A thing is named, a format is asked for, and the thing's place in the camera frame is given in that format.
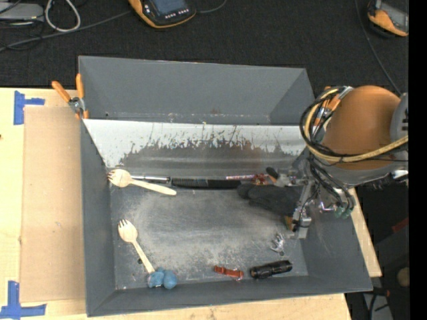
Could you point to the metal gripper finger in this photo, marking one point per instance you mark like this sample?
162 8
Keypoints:
303 225
292 219

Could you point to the small silver metal piece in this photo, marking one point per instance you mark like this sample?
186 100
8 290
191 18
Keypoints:
277 243

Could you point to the black cloth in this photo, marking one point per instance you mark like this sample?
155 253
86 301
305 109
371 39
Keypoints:
270 197

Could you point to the red and white pen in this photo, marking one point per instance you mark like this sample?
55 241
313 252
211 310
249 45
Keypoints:
240 177

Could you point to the red-brown plastic clip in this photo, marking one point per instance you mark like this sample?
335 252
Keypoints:
228 272

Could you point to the grey metal bin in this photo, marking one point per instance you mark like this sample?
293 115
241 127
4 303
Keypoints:
200 232

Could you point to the blue toy animal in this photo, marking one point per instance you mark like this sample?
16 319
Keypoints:
165 278

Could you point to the silver metal pen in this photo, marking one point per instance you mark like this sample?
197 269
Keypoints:
153 179

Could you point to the pale wooden fork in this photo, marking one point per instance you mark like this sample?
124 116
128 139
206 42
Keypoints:
121 178
128 233

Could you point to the brown cardboard board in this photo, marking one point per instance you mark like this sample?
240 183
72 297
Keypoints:
50 195

